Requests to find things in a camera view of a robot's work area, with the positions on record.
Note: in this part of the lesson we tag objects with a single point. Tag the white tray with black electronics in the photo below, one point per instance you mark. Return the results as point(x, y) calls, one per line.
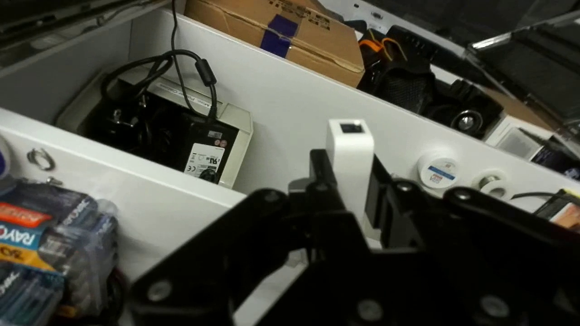
point(160, 126)

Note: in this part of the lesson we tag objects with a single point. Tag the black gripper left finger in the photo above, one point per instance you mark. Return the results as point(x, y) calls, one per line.
point(214, 271)

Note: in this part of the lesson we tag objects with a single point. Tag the brown cardboard box blue tape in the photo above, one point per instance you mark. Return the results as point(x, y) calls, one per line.
point(290, 29)

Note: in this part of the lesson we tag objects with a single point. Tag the white grey rectangular object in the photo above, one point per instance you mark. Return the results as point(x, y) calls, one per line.
point(350, 146)

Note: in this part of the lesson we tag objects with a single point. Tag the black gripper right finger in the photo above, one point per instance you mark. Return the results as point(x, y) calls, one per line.
point(488, 260)

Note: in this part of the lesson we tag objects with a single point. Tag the small white wire spool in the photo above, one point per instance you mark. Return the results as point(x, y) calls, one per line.
point(493, 183)

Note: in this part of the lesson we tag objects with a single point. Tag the Rayovac battery pack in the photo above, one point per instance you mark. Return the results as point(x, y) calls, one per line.
point(58, 251)

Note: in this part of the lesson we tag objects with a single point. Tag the white solder spool blue label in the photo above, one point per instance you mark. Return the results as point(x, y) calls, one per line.
point(437, 170)

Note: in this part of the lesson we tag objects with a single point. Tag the clear plastic small container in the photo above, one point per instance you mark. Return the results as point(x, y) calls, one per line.
point(542, 150)

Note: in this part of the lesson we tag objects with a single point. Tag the black device with orange wires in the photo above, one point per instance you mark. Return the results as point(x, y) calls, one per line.
point(392, 74)

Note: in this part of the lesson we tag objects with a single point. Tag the black yellow small device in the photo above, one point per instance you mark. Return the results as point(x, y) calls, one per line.
point(562, 208)

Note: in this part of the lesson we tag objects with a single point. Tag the black round lens device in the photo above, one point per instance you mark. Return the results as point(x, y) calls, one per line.
point(463, 106)

